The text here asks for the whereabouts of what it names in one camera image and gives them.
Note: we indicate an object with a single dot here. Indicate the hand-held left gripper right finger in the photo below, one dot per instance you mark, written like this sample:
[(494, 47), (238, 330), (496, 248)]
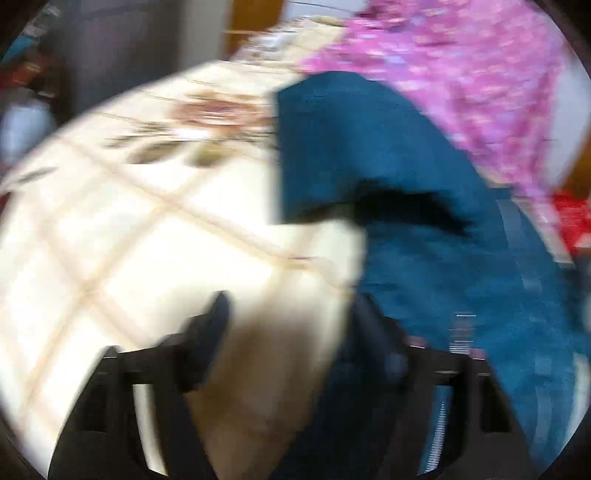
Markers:
[(461, 369)]

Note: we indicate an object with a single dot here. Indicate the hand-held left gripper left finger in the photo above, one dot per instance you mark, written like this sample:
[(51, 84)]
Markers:
[(210, 332)]

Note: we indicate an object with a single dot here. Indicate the teal quilted jacket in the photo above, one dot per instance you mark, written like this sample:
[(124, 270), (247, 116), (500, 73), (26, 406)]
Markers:
[(415, 161)]

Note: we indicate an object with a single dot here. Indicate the bed with cream floral sheet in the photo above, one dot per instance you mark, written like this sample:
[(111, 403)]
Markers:
[(138, 230)]

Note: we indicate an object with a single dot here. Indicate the red shopping bag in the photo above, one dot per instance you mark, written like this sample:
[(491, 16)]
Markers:
[(572, 221)]

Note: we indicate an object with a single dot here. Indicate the grey cabinet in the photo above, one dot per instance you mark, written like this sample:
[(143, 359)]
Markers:
[(120, 50)]

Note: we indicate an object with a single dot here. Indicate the pink floral sheet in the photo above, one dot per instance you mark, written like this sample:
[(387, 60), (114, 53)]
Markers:
[(461, 69)]

